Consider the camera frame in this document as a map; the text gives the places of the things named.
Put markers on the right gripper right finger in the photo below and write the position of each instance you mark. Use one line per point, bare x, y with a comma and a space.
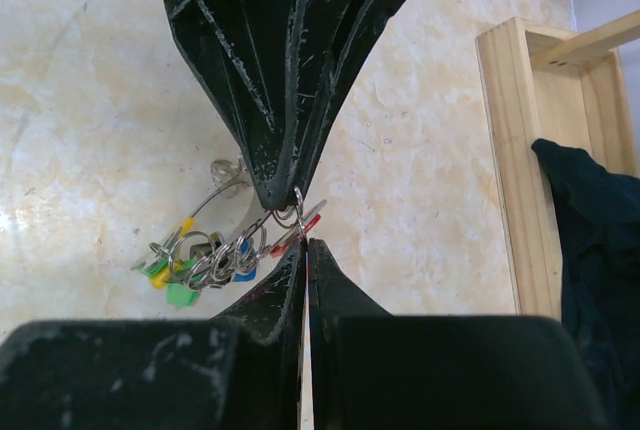
374, 370

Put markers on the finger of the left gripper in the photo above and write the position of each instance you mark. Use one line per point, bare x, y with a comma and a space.
236, 51
329, 41

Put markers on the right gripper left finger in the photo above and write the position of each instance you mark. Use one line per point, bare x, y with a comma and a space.
241, 369

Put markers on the large keyring with rings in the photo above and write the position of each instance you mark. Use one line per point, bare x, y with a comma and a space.
195, 256

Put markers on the key with red tag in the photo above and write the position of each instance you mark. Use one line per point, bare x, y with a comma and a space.
281, 245

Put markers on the wooden clothes rack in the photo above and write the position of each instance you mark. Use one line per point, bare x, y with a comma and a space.
557, 110

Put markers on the dark navy tank top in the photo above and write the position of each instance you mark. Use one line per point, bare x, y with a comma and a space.
597, 215

